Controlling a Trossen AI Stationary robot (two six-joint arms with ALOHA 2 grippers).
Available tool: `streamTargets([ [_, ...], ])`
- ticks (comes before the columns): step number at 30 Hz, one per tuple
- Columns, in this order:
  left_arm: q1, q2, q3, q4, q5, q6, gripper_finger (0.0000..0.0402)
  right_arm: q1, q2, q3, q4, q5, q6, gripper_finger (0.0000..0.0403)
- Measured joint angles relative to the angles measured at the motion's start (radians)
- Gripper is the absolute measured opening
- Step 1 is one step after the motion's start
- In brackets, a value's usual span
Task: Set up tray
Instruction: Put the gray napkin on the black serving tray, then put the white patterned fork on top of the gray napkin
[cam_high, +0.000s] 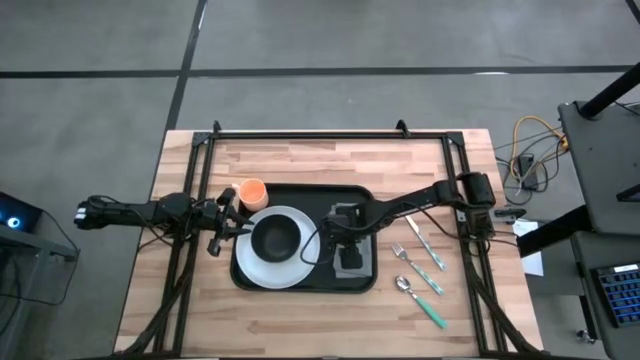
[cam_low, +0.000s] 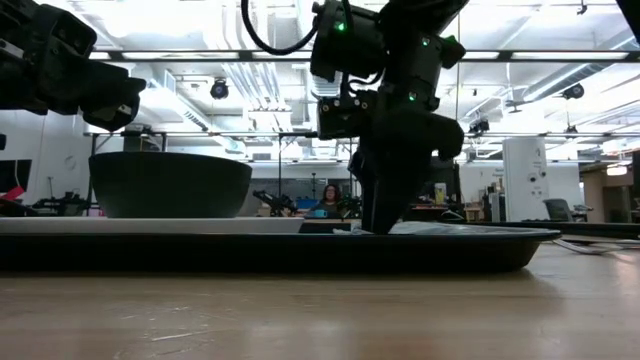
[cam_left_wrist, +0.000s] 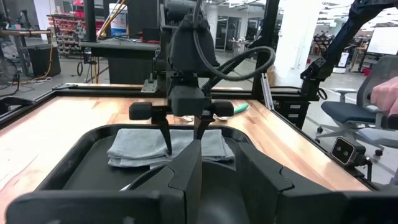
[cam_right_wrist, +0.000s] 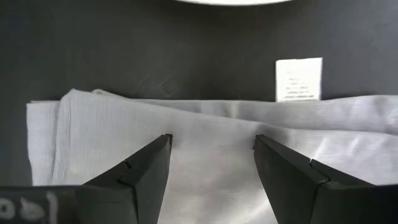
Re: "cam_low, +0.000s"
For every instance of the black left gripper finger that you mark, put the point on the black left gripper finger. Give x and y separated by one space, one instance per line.
112 95

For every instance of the black plastic serving tray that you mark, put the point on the black plastic serving tray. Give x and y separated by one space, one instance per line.
250 252

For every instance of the black background robot arm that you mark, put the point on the black background robot arm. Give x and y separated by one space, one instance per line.
275 202

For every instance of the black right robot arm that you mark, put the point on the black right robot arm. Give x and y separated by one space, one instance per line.
415 30

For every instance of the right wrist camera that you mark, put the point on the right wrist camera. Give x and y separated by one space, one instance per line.
347 120

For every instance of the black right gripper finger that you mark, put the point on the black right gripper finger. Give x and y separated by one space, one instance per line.
395 190
366 200

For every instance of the person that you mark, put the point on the person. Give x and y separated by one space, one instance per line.
330 200

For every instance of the black bowl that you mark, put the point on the black bowl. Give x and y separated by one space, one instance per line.
170 185

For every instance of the blue mug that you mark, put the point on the blue mug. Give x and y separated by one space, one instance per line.
320 213

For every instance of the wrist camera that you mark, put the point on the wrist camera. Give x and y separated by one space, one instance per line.
347 120
67 35

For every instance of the white round plate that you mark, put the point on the white round plate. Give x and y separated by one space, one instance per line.
150 225

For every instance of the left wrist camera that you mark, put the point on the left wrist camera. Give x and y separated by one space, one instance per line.
67 35

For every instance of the black ceiling lamp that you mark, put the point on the black ceiling lamp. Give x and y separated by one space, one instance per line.
573 91
219 89

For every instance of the grey office chair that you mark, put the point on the grey office chair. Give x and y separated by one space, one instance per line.
557 210

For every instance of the black horizontal metal beam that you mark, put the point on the black horizontal metal beam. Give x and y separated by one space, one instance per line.
200 55

